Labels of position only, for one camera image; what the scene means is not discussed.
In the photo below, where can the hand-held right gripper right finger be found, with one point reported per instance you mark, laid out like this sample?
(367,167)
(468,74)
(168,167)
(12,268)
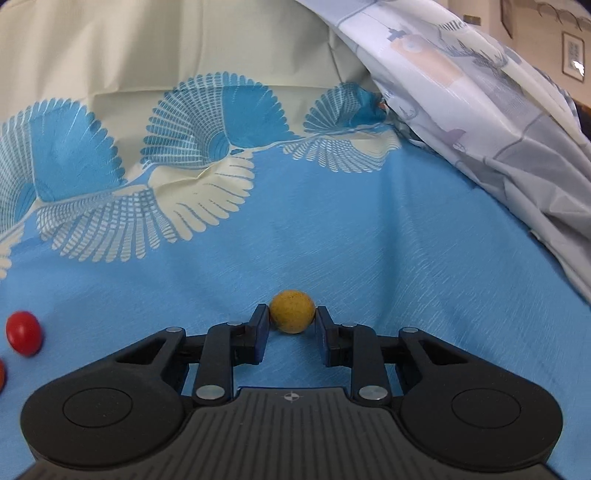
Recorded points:
(320,341)

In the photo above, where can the white plastic bag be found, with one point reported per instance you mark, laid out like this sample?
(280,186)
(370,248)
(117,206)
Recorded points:
(508,138)

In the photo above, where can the large red tomato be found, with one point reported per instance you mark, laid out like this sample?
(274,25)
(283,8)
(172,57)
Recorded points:
(24,333)

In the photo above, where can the framed wall picture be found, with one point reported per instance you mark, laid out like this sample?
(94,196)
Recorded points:
(573,55)

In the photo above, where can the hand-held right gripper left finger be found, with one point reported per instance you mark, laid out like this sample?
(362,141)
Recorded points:
(264,334)

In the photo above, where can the small orange tangerine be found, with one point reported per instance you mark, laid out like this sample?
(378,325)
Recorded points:
(1,374)

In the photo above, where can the yellow-brown round pear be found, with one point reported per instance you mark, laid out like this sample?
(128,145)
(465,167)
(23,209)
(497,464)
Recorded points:
(292,311)

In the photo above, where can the blue fan-print bed sheet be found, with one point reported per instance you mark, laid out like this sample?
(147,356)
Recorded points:
(369,230)

